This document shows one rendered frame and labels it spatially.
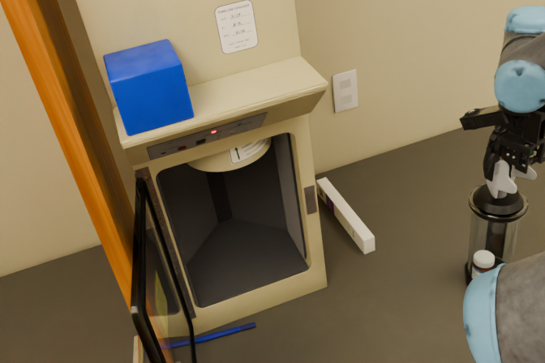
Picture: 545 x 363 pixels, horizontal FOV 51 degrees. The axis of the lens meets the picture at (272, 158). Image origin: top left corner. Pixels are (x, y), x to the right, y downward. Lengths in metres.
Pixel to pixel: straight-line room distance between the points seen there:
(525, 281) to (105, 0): 0.64
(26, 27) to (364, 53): 0.98
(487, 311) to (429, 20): 1.12
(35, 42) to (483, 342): 0.62
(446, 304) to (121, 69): 0.83
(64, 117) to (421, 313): 0.81
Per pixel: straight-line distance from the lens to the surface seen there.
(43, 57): 0.80
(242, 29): 0.92
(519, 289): 0.60
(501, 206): 1.16
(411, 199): 1.53
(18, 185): 1.51
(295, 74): 0.91
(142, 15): 0.88
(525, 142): 1.05
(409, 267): 1.35
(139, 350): 0.95
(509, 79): 0.86
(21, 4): 0.78
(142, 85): 0.80
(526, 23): 0.95
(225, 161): 1.04
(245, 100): 0.86
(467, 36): 1.72
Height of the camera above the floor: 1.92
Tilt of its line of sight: 35 degrees down
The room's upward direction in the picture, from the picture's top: 9 degrees counter-clockwise
